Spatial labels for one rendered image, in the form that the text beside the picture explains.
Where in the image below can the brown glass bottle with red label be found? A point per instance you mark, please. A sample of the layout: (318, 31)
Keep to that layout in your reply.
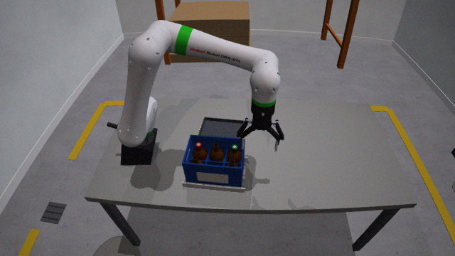
(200, 152)

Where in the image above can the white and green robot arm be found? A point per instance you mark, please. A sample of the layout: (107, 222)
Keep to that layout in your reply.
(144, 58)

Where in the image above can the dark blue crate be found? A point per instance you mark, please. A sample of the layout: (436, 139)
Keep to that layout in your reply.
(212, 172)

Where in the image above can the brown bottle with blue label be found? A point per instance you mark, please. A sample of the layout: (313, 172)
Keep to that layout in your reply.
(234, 154)

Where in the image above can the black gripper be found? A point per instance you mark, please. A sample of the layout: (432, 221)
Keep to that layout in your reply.
(260, 124)

